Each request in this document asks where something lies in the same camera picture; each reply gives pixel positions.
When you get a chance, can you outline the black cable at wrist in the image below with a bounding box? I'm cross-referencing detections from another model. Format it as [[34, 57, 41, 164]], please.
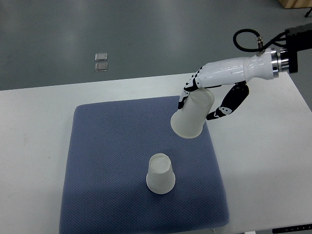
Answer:
[[233, 29, 290, 53]]

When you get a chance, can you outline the wooden box corner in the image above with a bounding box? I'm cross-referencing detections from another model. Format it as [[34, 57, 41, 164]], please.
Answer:
[[278, 0, 312, 9]]

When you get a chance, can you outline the blue textured cushion mat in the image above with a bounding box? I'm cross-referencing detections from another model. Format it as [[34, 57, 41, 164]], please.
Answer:
[[59, 96, 229, 234]]

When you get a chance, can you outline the white paper cup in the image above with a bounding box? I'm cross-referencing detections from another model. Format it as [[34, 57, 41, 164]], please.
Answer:
[[146, 153, 176, 195], [171, 88, 215, 138]]

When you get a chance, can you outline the black tripod leg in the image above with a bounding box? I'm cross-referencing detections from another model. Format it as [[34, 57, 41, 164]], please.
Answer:
[[304, 8, 312, 18]]

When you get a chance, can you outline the white paper cup on mat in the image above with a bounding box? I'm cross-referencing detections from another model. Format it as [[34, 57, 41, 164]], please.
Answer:
[[146, 153, 176, 195]]

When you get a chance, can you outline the silver floor plate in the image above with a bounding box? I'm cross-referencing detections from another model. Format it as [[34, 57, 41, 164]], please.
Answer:
[[95, 62, 108, 72], [95, 53, 108, 61]]

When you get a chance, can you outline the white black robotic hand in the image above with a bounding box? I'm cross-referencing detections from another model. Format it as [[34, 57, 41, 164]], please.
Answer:
[[178, 49, 290, 120]]

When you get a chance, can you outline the upper silver floor plate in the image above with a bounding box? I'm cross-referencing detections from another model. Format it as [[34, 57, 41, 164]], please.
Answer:
[[95, 53, 108, 61]]

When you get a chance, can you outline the lower silver floor plate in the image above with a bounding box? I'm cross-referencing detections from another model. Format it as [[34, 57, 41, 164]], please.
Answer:
[[95, 62, 108, 72]]

